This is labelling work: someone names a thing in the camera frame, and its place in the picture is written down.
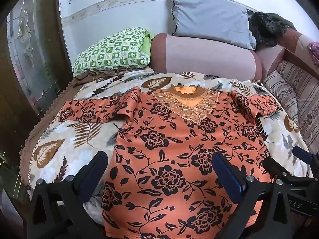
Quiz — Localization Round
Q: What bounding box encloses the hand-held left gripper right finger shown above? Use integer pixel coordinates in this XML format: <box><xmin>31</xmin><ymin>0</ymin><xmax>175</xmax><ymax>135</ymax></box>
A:
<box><xmin>212</xmin><ymin>152</ymin><xmax>299</xmax><ymax>239</ymax></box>

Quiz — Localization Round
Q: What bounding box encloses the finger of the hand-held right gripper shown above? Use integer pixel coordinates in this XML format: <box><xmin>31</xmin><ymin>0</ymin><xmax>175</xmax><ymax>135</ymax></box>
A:
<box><xmin>264</xmin><ymin>156</ymin><xmax>291</xmax><ymax>180</ymax></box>
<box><xmin>293</xmin><ymin>146</ymin><xmax>313</xmax><ymax>165</ymax></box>

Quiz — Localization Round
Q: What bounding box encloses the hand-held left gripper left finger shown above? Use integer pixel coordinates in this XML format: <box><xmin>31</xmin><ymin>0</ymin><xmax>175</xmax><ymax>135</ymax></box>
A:
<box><xmin>26</xmin><ymin>151</ymin><xmax>109</xmax><ymax>239</ymax></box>

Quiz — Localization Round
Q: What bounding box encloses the orange floral shirt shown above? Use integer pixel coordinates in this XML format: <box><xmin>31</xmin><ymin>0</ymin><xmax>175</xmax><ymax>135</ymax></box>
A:
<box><xmin>58</xmin><ymin>85</ymin><xmax>281</xmax><ymax>239</ymax></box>

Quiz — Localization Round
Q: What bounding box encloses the leaf print blanket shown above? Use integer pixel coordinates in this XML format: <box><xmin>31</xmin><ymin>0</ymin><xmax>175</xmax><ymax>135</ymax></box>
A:
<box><xmin>28</xmin><ymin>71</ymin><xmax>313</xmax><ymax>221</ymax></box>

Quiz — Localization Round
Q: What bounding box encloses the large striped cushion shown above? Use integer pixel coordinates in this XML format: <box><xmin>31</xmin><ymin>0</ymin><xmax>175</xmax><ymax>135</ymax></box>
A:
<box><xmin>276</xmin><ymin>59</ymin><xmax>319</xmax><ymax>153</ymax></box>

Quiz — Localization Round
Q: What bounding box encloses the small pink bolster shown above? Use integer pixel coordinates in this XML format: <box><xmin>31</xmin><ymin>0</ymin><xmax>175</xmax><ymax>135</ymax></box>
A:
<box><xmin>256</xmin><ymin>47</ymin><xmax>286</xmax><ymax>80</ymax></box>

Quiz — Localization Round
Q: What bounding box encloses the pink flower cushion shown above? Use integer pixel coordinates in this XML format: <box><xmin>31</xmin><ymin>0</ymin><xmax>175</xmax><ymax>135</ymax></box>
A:
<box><xmin>307</xmin><ymin>42</ymin><xmax>319</xmax><ymax>65</ymax></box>

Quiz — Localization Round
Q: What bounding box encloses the brown sofa backrest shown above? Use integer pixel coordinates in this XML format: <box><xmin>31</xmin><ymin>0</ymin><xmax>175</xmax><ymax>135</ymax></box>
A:
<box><xmin>280</xmin><ymin>27</ymin><xmax>319</xmax><ymax>76</ymax></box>

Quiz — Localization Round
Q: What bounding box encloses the large pink bolster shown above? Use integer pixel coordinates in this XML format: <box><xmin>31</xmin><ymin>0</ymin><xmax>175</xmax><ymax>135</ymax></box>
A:
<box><xmin>150</xmin><ymin>33</ymin><xmax>264</xmax><ymax>82</ymax></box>

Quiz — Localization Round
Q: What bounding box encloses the green checkered pillow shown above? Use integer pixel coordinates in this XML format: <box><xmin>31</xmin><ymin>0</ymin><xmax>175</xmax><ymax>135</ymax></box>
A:
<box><xmin>72</xmin><ymin>27</ymin><xmax>155</xmax><ymax>77</ymax></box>

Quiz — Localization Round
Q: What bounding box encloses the wooden glass door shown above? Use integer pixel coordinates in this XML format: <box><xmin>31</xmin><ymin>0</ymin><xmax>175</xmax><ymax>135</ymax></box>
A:
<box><xmin>0</xmin><ymin>0</ymin><xmax>73</xmax><ymax>205</ymax></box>

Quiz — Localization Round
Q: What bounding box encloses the dark furry cloth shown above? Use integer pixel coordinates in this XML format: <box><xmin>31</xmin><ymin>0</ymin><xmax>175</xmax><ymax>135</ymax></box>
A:
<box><xmin>249</xmin><ymin>11</ymin><xmax>291</xmax><ymax>48</ymax></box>

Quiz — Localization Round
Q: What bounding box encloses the olive green cloth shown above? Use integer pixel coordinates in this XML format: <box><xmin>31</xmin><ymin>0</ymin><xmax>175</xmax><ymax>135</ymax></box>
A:
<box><xmin>273</xmin><ymin>13</ymin><xmax>295</xmax><ymax>29</ymax></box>

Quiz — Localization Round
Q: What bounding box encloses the grey pillow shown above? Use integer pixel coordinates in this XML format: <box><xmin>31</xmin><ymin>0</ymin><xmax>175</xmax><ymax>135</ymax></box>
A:
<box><xmin>169</xmin><ymin>0</ymin><xmax>258</xmax><ymax>51</ymax></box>

